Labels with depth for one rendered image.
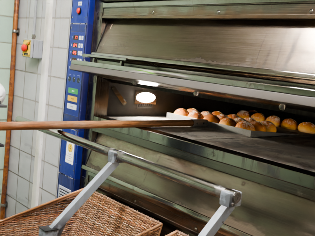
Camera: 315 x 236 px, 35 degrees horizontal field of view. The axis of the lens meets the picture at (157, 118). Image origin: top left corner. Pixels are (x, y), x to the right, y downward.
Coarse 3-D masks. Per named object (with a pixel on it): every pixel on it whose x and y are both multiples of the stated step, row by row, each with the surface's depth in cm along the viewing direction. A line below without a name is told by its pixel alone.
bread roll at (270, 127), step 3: (264, 123) 231; (267, 123) 231; (270, 123) 230; (267, 126) 230; (270, 126) 229; (273, 126) 229; (267, 129) 229; (270, 129) 229; (273, 129) 229; (276, 129) 230; (273, 132) 229
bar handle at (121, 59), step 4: (84, 56) 221; (88, 56) 218; (92, 56) 216; (96, 56) 213; (100, 56) 211; (104, 56) 209; (108, 56) 207; (92, 60) 215; (96, 60) 215; (116, 60) 203; (120, 60) 200; (124, 60) 198; (120, 64) 199
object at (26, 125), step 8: (112, 120) 201; (120, 120) 203; (128, 120) 206; (136, 120) 208; (144, 120) 211; (152, 120) 214; (160, 120) 217; (168, 120) 220; (176, 120) 223; (184, 120) 226; (192, 120) 229; (0, 128) 169; (8, 128) 171; (16, 128) 173; (24, 128) 175; (32, 128) 177; (40, 128) 179; (48, 128) 181; (56, 128) 184; (64, 128) 186; (72, 128) 188; (80, 128) 191; (88, 128) 193
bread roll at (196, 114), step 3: (192, 111) 247; (195, 111) 245; (198, 111) 246; (189, 114) 246; (192, 114) 245; (195, 114) 243; (198, 114) 243; (201, 114) 243; (192, 117) 244; (195, 117) 243; (198, 117) 242; (201, 117) 242
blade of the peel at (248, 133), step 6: (168, 114) 255; (174, 114) 252; (210, 126) 233; (216, 126) 231; (222, 126) 228; (228, 126) 225; (234, 132) 222; (240, 132) 220; (246, 132) 217; (252, 132) 216; (258, 132) 219; (264, 132) 222; (270, 132) 224; (276, 132) 238; (282, 132) 240; (288, 132) 242
